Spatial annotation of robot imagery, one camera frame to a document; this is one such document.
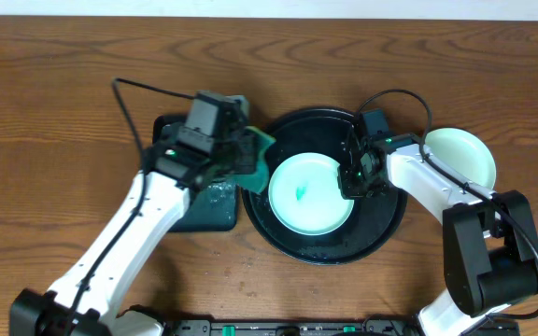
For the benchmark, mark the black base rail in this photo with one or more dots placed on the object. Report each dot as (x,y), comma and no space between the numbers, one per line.
(287,327)

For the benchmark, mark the green yellow sponge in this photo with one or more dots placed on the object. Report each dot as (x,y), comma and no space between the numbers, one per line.
(257,181)

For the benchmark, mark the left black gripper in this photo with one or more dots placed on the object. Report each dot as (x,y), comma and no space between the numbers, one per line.
(243,152)

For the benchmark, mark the rectangular black sponge tray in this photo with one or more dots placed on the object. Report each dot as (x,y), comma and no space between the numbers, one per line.
(216,207)

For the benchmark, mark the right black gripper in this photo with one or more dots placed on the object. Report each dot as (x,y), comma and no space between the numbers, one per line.
(346,188)

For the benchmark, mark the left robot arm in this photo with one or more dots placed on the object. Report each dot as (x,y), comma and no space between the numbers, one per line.
(87,299)

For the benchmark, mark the mint green plate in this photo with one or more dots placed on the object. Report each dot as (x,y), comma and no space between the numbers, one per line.
(305,197)
(465,153)

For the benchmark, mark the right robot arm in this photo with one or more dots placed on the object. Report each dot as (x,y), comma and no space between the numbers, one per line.
(489,238)

